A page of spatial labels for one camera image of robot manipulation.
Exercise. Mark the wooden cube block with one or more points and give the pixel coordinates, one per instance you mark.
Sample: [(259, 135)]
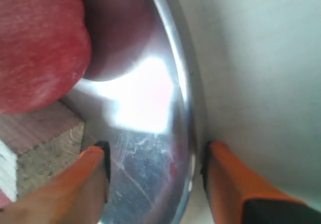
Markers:
[(36, 147)]

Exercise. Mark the red toy apple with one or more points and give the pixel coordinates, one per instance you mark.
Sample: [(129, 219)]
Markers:
[(45, 50)]

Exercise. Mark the round steel plate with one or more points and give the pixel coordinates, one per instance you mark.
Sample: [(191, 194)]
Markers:
[(143, 94)]

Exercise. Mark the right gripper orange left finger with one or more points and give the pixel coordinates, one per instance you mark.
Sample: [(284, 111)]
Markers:
[(77, 195)]

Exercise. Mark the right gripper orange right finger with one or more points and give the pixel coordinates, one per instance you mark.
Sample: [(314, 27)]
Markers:
[(229, 184)]

